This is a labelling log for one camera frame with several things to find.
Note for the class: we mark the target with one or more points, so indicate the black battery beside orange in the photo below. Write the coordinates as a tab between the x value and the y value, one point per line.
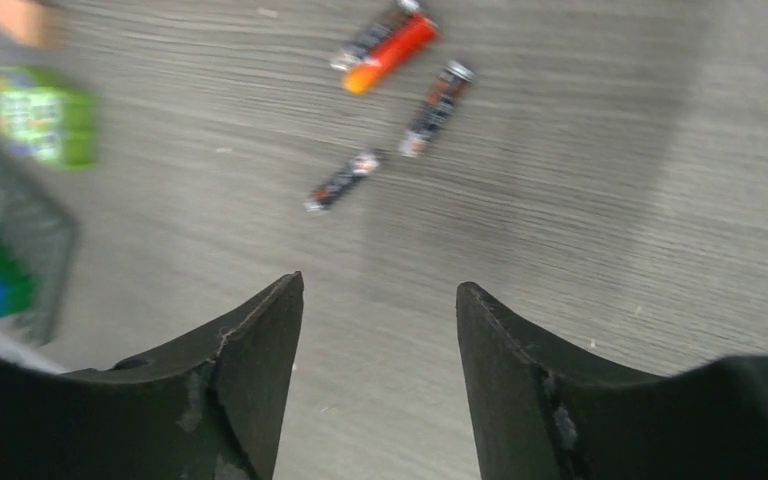
383	26

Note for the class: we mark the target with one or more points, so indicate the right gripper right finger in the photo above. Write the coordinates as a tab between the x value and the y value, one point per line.
544	408

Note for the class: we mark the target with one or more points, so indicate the orange wooden block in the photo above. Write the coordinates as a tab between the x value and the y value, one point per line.
37	24

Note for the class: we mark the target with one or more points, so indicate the black battery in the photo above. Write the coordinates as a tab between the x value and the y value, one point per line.
360	167
383	26
436	108

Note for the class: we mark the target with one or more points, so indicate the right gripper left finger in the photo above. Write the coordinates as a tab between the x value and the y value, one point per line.
206	405

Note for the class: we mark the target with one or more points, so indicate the green toy block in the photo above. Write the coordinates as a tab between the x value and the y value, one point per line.
46	117

